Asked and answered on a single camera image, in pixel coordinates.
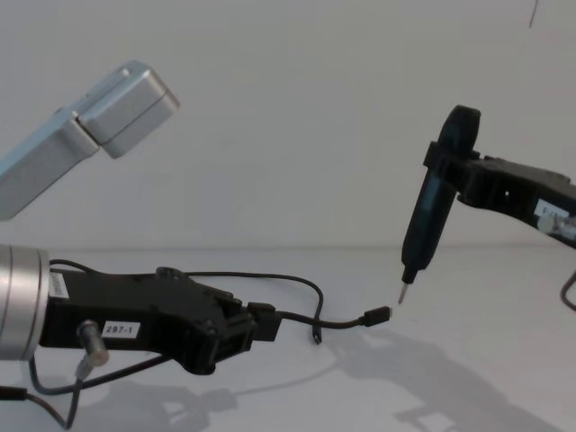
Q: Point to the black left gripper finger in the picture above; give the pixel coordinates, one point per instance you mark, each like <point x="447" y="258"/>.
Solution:
<point x="265" y="328"/>
<point x="260" y="307"/>

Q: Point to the black electric screwdriver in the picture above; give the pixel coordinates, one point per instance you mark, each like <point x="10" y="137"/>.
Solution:
<point x="427" y="216"/>

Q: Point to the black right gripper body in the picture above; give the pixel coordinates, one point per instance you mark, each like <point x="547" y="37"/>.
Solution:
<point x="517" y="193"/>

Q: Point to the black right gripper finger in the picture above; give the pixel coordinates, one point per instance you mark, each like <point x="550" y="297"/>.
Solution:
<point x="478" y="155"/>
<point x="445" y="163"/>

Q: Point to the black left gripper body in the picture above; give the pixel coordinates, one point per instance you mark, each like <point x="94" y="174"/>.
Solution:
<point x="148" y="306"/>

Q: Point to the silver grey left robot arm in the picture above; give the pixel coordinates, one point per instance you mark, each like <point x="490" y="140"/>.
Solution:
<point x="126" y="108"/>

